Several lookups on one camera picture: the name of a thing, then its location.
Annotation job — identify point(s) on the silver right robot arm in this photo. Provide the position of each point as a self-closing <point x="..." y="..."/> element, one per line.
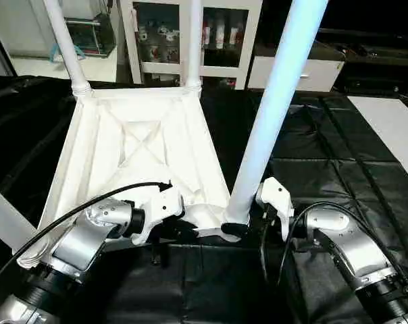
<point x="352" y="246"/>

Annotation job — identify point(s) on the white glass door cabinet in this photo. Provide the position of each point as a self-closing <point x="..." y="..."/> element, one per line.
<point x="170" y="34"/>

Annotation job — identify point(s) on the grey metal storage rack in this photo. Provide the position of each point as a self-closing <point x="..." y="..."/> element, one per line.
<point x="92" y="37"/>

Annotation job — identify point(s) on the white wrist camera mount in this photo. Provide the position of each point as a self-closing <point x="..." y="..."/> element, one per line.
<point x="160" y="212"/>
<point x="277" y="202"/>

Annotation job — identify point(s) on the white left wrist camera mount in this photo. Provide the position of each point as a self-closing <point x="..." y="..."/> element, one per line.
<point x="160" y="212"/>

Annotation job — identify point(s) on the white plastic table top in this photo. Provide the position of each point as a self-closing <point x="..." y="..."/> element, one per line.
<point x="123" y="142"/>

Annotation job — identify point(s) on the teal small stool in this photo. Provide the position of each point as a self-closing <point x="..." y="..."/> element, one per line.
<point x="62" y="51"/>

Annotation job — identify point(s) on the white side board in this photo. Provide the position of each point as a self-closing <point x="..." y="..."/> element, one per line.
<point x="393" y="135"/>

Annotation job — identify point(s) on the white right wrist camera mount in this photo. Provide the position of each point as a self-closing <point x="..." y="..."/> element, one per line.
<point x="277" y="202"/>

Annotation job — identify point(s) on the white drawer unit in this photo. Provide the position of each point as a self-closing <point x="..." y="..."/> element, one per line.
<point x="312" y="73"/>

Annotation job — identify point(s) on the black plastic mat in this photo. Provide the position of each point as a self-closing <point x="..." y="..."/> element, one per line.
<point x="325" y="148"/>

